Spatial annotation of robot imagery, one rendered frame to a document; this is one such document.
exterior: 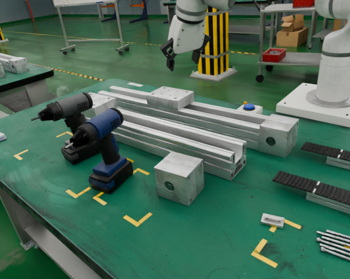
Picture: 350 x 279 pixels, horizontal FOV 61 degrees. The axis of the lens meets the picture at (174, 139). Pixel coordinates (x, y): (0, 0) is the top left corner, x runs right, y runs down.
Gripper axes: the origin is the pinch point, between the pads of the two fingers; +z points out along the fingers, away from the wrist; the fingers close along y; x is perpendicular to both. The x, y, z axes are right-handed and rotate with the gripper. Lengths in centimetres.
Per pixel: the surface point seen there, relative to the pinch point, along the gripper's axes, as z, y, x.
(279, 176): 9.5, -6.2, 42.8
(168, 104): 23.8, -0.7, -6.0
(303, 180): 7.5, -9.6, 47.3
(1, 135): 47, 59, -38
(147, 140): 23.2, 14.6, 6.6
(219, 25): 141, -204, -208
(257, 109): 20.2, -28.4, 13.2
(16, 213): 93, 68, -28
